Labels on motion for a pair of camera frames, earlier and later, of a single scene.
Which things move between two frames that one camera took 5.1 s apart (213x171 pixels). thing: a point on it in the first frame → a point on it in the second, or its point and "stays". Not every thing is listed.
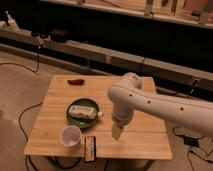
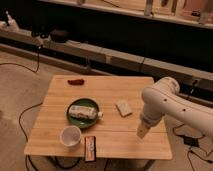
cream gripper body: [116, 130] → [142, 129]
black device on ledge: [58, 35] stays
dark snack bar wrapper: [90, 148] stays
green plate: [79, 122] stays
